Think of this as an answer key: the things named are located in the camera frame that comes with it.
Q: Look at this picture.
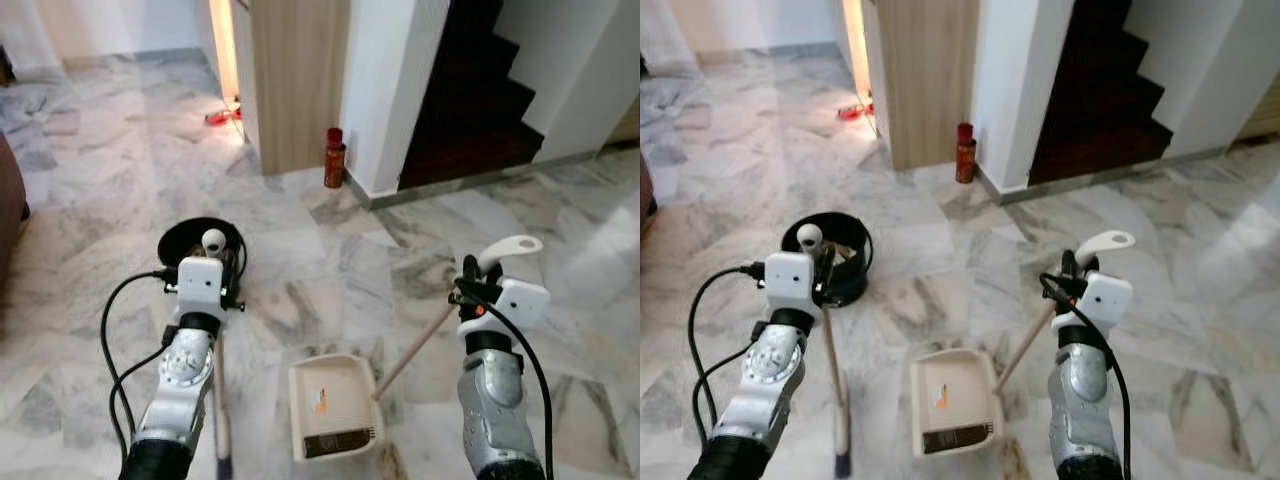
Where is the wooden handled small broom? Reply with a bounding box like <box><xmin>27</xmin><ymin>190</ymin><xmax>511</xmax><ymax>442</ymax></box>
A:
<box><xmin>795</xmin><ymin>222</ymin><xmax>854</xmax><ymax>480</ymax></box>
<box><xmin>199</xmin><ymin>227</ymin><xmax>235</xmax><ymax>480</ymax></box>

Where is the beige dustpan with wooden handle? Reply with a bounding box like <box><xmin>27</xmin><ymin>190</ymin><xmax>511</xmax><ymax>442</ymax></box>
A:
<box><xmin>287</xmin><ymin>234</ymin><xmax>545</xmax><ymax>464</ymax></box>
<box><xmin>909</xmin><ymin>229</ymin><xmax>1137</xmax><ymax>459</ymax></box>

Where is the black round waste bucket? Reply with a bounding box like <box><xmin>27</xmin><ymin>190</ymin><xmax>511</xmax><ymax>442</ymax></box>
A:
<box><xmin>779</xmin><ymin>211</ymin><xmax>874</xmax><ymax>309</ymax></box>
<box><xmin>156</xmin><ymin>215</ymin><xmax>249</xmax><ymax>288</ymax></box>

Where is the red spray can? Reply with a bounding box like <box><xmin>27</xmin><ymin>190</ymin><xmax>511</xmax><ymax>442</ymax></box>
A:
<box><xmin>322</xmin><ymin>126</ymin><xmax>348</xmax><ymax>190</ymax></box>
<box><xmin>954</xmin><ymin>121</ymin><xmax>978</xmax><ymax>185</ymax></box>

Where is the dark wooden staircase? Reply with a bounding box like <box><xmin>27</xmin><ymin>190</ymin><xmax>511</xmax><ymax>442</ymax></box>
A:
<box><xmin>397</xmin><ymin>0</ymin><xmax>547</xmax><ymax>192</ymax></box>
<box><xmin>1027</xmin><ymin>0</ymin><xmax>1177</xmax><ymax>187</ymax></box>

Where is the dark brown fabric sofa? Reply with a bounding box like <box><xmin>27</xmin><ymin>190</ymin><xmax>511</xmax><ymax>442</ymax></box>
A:
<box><xmin>640</xmin><ymin>150</ymin><xmax>657</xmax><ymax>227</ymax></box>
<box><xmin>0</xmin><ymin>130</ymin><xmax>31</xmax><ymax>293</ymax></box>

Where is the light wood cabinet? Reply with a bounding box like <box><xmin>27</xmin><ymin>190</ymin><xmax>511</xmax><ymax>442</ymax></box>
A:
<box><xmin>839</xmin><ymin>0</ymin><xmax>982</xmax><ymax>172</ymax></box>
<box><xmin>204</xmin><ymin>0</ymin><xmax>352</xmax><ymax>178</ymax></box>

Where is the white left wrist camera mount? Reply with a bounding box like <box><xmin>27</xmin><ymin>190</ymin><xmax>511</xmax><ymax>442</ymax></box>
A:
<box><xmin>176</xmin><ymin>256</ymin><xmax>227</xmax><ymax>322</ymax></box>
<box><xmin>764</xmin><ymin>251</ymin><xmax>814</xmax><ymax>314</ymax></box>

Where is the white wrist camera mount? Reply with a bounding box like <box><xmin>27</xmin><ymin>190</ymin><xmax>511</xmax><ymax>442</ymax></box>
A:
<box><xmin>176</xmin><ymin>256</ymin><xmax>227</xmax><ymax>322</ymax></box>
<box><xmin>1074</xmin><ymin>271</ymin><xmax>1135</xmax><ymax>332</ymax></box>
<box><xmin>484</xmin><ymin>277</ymin><xmax>552</xmax><ymax>342</ymax></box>
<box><xmin>764</xmin><ymin>251</ymin><xmax>814</xmax><ymax>314</ymax></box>

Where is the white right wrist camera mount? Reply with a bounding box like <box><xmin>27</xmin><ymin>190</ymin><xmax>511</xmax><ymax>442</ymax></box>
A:
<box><xmin>484</xmin><ymin>277</ymin><xmax>552</xmax><ymax>342</ymax></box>
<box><xmin>1074</xmin><ymin>271</ymin><xmax>1135</xmax><ymax>332</ymax></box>

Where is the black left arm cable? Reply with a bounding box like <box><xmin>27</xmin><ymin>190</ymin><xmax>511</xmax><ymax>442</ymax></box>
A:
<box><xmin>686</xmin><ymin>264</ymin><xmax>770</xmax><ymax>443</ymax></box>
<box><xmin>99</xmin><ymin>267</ymin><xmax>182</xmax><ymax>453</ymax></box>

